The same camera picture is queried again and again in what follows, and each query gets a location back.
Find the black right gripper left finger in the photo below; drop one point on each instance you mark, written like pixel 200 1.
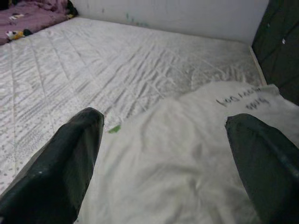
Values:
pixel 51 177

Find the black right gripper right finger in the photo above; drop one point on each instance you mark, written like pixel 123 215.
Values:
pixel 268 175

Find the white pillow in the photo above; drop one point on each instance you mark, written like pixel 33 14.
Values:
pixel 175 163

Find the white quilted mattress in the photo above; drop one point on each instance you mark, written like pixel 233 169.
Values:
pixel 93 70

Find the dark tufted headboard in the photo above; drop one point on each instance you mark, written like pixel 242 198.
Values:
pixel 280 46

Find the pink cartoon print blanket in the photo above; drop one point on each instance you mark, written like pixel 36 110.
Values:
pixel 28 18

